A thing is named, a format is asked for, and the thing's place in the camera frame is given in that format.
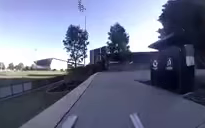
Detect low dark hedge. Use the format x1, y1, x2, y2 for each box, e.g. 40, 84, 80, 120
44, 63, 108, 94

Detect grey concrete path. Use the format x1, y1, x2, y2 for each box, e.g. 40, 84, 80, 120
54, 69, 205, 128

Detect dark flat building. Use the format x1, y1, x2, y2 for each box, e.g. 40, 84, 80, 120
89, 45, 159, 71

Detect white building with dark roof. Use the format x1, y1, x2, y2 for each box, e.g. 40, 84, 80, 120
33, 57, 70, 71

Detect tall floodlight pole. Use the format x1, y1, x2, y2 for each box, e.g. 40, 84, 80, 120
77, 0, 88, 66

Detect pale concrete kerb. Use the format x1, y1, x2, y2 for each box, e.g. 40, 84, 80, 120
19, 72, 101, 128

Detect robot's own part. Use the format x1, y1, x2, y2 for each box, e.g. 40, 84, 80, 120
129, 112, 145, 128
60, 114, 78, 128

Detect dark waste bin station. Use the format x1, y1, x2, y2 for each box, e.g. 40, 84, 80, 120
148, 33, 196, 95

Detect green grass field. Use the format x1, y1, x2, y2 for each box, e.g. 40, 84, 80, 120
0, 69, 68, 80

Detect distant row of trees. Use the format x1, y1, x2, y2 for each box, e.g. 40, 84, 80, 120
0, 60, 33, 72

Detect low railing fence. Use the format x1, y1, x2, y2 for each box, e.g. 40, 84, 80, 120
0, 80, 34, 103

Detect group of big dark trees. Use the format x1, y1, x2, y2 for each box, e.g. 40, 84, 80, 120
156, 0, 205, 70

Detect dark grass verge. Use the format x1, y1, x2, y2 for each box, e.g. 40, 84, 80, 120
183, 68, 205, 110

